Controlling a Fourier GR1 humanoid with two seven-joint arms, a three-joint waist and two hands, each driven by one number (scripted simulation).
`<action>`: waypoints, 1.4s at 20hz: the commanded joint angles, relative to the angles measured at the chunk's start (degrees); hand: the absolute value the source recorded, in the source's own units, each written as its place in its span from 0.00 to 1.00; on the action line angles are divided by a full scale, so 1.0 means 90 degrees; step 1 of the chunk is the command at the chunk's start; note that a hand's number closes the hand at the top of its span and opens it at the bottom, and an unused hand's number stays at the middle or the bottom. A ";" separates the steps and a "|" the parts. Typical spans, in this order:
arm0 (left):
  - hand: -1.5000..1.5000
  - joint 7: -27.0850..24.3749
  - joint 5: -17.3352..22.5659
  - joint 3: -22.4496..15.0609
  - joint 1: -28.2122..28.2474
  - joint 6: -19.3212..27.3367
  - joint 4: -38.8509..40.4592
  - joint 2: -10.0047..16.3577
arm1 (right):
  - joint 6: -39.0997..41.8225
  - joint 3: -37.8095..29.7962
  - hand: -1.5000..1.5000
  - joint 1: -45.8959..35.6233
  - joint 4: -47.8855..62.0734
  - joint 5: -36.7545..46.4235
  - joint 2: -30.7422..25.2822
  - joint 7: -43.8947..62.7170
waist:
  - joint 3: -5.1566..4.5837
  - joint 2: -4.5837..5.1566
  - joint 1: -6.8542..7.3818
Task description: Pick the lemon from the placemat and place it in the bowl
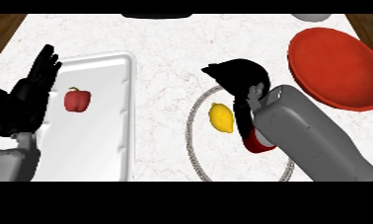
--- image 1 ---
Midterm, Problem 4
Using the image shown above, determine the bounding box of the red bell pepper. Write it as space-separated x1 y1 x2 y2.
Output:
62 86 93 113

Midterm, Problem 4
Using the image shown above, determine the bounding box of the black flat appliance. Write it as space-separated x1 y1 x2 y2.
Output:
120 13 195 21

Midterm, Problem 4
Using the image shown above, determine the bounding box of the pale grey round vessel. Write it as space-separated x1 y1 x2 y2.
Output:
291 13 333 24

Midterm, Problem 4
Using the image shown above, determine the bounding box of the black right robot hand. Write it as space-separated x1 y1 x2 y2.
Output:
199 58 273 105

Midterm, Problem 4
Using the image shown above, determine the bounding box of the round grey-rimmed placemat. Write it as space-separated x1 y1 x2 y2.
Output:
185 84 297 183

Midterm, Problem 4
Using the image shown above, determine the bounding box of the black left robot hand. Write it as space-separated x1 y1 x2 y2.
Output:
0 43 64 139

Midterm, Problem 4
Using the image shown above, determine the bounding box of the white rectangular tray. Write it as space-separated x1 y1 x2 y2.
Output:
31 50 139 183

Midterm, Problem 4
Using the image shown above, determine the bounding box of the black and red bottle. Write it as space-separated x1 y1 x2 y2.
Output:
232 101 280 155

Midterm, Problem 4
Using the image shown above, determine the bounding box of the red bowl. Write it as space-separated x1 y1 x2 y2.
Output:
288 27 373 113

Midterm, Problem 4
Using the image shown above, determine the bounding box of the yellow lemon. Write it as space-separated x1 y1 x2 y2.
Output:
207 102 236 134

